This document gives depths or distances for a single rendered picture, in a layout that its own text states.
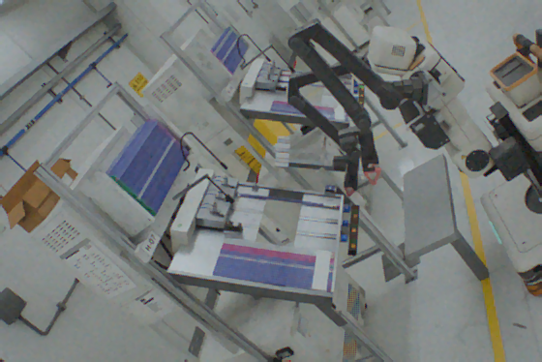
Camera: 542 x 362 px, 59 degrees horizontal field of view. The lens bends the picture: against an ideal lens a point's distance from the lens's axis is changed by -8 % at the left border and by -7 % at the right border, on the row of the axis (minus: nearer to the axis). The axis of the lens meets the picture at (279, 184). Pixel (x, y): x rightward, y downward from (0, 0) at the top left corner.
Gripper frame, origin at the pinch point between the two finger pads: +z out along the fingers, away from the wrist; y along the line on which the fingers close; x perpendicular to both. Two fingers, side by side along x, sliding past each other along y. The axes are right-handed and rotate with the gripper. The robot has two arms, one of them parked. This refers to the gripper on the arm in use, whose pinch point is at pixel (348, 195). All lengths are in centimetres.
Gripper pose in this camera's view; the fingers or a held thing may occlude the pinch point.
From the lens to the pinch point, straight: 255.1
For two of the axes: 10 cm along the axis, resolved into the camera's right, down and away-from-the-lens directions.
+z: -0.3, 8.0, 6.1
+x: 9.9, 1.2, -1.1
